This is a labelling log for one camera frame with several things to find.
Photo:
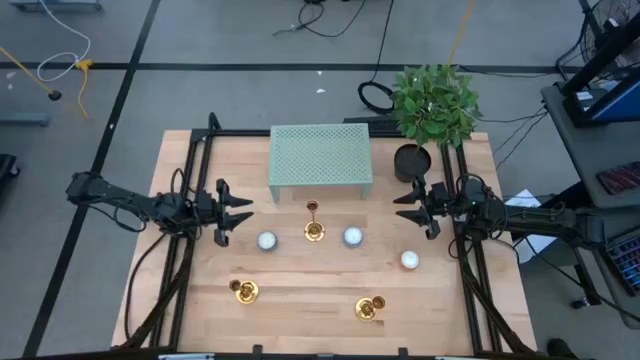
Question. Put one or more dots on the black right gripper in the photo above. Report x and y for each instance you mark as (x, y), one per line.
(437, 202)

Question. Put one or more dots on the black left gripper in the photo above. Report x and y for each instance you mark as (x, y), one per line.
(209, 210)

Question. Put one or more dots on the short gold candlestick holder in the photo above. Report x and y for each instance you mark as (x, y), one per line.
(314, 230)

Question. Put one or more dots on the tall gold candlestick holder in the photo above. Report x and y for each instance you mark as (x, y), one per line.
(247, 292)
(366, 309)

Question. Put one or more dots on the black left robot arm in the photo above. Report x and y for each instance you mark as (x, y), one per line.
(125, 200)

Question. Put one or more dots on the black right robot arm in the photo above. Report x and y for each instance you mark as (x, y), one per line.
(530, 217)

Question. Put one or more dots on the white ball left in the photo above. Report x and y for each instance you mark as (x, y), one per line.
(267, 240)

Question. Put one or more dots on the white ball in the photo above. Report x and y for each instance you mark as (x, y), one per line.
(409, 260)
(267, 240)
(353, 236)

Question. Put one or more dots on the white ball right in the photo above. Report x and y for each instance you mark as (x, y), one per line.
(409, 260)

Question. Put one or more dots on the white ball middle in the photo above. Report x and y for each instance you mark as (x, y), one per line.
(353, 236)

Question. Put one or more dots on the black computer keyboard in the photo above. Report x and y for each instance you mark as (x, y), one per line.
(372, 125)

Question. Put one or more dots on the green metal mesh shelf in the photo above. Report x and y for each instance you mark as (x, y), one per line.
(320, 155)

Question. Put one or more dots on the green potted plant black pot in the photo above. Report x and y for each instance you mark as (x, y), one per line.
(432, 102)

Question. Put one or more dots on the white paper sheet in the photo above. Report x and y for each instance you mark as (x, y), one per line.
(537, 245)

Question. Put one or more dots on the black table edge clamp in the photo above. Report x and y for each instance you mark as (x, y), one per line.
(402, 352)
(257, 351)

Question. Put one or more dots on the grey side cart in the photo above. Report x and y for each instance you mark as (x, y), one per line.
(580, 150)

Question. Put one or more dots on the person's black shoe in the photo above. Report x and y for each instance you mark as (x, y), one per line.
(561, 347)

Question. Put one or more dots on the dark red-lit keypad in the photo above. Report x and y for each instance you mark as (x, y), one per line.
(620, 178)

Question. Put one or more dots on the black floor plug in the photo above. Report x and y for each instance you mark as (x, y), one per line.
(55, 95)

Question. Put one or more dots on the rainbow backlit keyboard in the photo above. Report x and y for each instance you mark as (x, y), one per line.
(625, 260)

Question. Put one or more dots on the blue screen monitor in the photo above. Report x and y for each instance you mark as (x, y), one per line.
(617, 102)

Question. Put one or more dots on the grey flat floor base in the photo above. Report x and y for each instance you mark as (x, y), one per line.
(55, 4)
(22, 119)

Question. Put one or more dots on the black wheeled chair base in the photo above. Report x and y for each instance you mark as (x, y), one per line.
(6, 167)

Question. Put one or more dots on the black floor fan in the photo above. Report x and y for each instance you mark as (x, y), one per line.
(620, 15)

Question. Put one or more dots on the black aluminium table frame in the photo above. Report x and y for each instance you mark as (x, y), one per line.
(235, 133)

